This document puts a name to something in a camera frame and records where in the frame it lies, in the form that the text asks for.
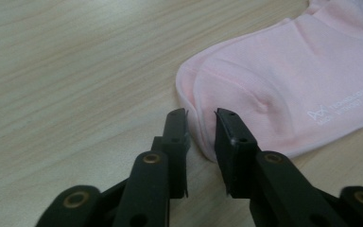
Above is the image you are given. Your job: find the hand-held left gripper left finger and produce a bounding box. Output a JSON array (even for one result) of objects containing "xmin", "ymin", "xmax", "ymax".
[{"xmin": 112, "ymin": 107, "xmax": 192, "ymax": 227}]

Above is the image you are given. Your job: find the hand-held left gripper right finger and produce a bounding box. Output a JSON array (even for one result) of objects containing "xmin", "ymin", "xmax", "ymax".
[{"xmin": 214, "ymin": 107, "xmax": 345, "ymax": 227}]

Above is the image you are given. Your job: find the pink sock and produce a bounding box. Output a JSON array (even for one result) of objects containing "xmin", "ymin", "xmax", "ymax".
[
  {"xmin": 193, "ymin": 0, "xmax": 363, "ymax": 163},
  {"xmin": 175, "ymin": 17, "xmax": 297, "ymax": 164}
]

